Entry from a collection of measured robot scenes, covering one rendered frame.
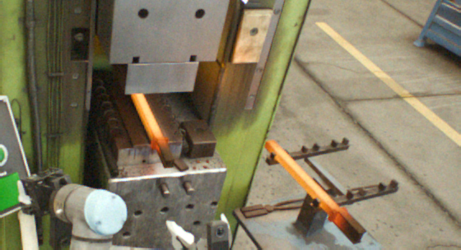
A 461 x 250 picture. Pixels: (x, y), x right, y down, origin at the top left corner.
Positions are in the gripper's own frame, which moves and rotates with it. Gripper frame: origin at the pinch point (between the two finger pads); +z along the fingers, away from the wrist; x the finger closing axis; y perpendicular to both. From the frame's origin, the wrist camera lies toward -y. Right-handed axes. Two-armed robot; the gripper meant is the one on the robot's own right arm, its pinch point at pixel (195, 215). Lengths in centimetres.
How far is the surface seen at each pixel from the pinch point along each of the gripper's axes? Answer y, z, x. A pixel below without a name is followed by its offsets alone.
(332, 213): 2.1, -3.0, 38.9
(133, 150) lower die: 2.8, 30.6, -7.9
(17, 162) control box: -5.6, 19.6, -41.3
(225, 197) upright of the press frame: 42, 45, 37
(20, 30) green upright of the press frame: -29, 45, -38
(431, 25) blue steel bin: 80, 259, 331
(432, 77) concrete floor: 100, 207, 300
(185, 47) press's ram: -31.1, 30.7, 2.5
